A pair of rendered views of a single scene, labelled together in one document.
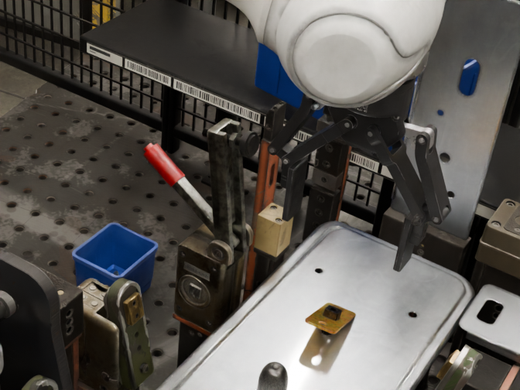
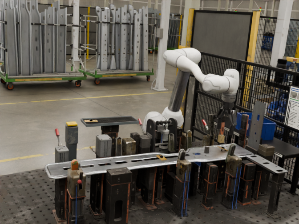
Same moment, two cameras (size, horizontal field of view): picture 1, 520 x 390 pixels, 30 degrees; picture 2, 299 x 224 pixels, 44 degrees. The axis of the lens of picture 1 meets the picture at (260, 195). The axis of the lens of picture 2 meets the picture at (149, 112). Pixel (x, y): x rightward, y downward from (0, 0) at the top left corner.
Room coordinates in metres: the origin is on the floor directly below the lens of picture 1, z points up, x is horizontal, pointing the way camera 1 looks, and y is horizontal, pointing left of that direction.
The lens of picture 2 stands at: (-1.39, -1.06, 1.86)
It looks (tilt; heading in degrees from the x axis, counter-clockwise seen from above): 15 degrees down; 36
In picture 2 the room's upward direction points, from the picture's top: 4 degrees clockwise
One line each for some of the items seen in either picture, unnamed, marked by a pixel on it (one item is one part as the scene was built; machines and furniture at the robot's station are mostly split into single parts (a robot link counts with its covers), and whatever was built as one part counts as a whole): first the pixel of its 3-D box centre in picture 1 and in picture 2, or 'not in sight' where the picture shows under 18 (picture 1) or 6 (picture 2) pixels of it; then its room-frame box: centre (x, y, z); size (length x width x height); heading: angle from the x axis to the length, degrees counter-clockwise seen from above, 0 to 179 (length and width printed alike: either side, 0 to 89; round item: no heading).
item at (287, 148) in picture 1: (282, 163); not in sight; (0.87, -0.02, 1.20); 0.03 x 0.01 x 0.05; 62
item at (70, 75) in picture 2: not in sight; (42, 49); (4.20, 6.29, 0.88); 1.91 x 1.00 x 1.76; 158
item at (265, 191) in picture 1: (255, 265); (219, 148); (0.99, -0.01, 0.95); 0.03 x 0.01 x 0.50; 152
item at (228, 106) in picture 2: (370, 105); (227, 107); (0.83, -0.10, 1.31); 0.08 x 0.07 x 0.09; 62
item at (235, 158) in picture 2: not in sight; (231, 182); (0.68, -0.25, 0.87); 0.12 x 0.09 x 0.35; 62
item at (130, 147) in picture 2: not in sight; (127, 167); (0.34, 0.33, 0.89); 0.13 x 0.11 x 0.38; 62
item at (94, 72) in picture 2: not in sight; (117, 49); (6.35, 5.77, 0.88); 1.91 x 1.01 x 1.76; 163
